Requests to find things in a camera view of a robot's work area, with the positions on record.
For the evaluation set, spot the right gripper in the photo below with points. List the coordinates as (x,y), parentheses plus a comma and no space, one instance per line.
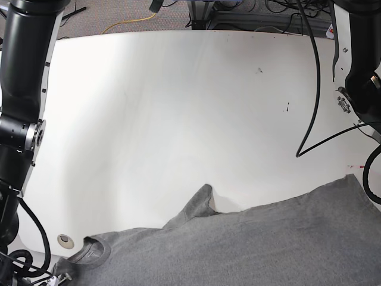
(17,269)

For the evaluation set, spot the grey T-shirt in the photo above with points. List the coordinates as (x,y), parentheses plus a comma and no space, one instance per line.
(329,236)

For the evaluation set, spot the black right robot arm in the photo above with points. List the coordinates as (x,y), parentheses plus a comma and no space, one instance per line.
(30,34)

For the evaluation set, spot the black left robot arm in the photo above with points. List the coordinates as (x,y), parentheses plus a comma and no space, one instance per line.
(356,62)

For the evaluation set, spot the white power strip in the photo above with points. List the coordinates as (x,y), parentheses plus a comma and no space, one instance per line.
(330,32)

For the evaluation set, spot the left table cable grommet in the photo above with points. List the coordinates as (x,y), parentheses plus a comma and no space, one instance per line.
(65,241)

